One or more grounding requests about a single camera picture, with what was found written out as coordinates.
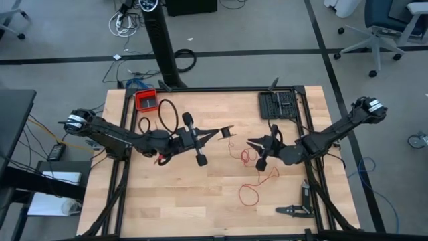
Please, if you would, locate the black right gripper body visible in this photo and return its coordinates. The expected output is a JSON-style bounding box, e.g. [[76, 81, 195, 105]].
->
[[255, 124, 285, 173]]

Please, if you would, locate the black coiled floor cable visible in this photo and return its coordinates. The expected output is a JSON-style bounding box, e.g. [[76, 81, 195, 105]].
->
[[173, 48, 198, 74]]

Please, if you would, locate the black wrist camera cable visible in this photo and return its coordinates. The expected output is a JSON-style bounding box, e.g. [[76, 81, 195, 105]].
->
[[267, 118, 285, 145], [137, 98, 180, 135]]

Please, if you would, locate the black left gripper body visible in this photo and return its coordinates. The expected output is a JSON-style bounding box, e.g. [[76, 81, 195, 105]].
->
[[174, 112, 209, 167]]

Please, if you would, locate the black aluminium table frame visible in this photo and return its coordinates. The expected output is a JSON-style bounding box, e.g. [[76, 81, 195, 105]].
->
[[76, 76, 362, 241]]

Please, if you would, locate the black desk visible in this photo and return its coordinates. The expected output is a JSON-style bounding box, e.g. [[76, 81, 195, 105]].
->
[[0, 88, 37, 175]]

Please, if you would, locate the blue network cable bundle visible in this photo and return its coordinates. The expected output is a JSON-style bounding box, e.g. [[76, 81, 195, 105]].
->
[[124, 77, 152, 90]]

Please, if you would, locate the yellow cable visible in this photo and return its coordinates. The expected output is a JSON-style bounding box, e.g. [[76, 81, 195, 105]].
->
[[27, 116, 93, 152]]

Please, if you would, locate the blue and white office chair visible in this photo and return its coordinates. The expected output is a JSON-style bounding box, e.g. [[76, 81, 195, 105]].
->
[[333, 0, 428, 78]]

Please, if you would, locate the red plastic bin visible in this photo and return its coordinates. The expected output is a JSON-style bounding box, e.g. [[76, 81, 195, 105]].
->
[[134, 88, 160, 114]]

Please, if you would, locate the thin red wire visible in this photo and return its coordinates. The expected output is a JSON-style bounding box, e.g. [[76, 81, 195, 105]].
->
[[227, 136, 280, 207]]

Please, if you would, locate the white power strip with cables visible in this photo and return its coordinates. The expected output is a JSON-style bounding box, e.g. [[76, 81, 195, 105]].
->
[[108, 9, 140, 39]]

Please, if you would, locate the long blue floor cable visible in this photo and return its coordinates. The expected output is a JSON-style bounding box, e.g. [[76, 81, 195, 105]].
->
[[346, 156, 401, 235]]

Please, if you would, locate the black left wrist camera cable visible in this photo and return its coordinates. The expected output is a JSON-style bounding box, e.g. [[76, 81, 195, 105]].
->
[[137, 98, 180, 135]]

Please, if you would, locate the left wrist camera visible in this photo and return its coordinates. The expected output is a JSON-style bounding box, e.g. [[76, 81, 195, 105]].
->
[[175, 129, 195, 148]]

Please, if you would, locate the black power adapter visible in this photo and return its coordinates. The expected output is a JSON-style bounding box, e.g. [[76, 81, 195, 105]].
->
[[47, 142, 67, 162]]

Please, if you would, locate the small red clip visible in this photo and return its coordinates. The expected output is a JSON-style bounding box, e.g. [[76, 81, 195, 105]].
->
[[153, 153, 168, 167]]

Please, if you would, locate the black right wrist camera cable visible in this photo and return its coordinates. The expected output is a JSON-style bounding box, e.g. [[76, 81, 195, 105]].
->
[[267, 118, 285, 145]]

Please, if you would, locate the grey office chair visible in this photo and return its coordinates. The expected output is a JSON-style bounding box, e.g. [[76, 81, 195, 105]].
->
[[0, 0, 33, 41]]

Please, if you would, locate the black wire spool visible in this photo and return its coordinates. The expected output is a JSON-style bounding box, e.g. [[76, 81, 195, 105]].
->
[[219, 125, 237, 140]]

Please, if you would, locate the white box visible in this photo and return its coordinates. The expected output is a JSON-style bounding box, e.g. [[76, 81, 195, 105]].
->
[[26, 171, 83, 217]]

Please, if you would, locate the black side table frame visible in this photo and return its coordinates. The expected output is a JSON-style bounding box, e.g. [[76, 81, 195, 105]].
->
[[0, 160, 93, 241]]

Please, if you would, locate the black clamp tool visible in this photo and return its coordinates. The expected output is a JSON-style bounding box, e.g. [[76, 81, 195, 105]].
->
[[274, 179, 316, 219]]

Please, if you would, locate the white plastic object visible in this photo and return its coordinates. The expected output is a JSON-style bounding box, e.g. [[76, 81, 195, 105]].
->
[[323, 0, 362, 19]]

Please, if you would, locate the black cabinet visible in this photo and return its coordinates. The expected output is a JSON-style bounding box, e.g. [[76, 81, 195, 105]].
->
[[165, 0, 219, 17]]

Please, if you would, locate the black screwdriver bit case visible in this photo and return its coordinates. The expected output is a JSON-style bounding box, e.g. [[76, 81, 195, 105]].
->
[[257, 90, 300, 121]]

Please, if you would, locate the clear plastic cup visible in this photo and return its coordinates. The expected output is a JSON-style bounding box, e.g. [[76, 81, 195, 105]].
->
[[60, 199, 82, 216]]

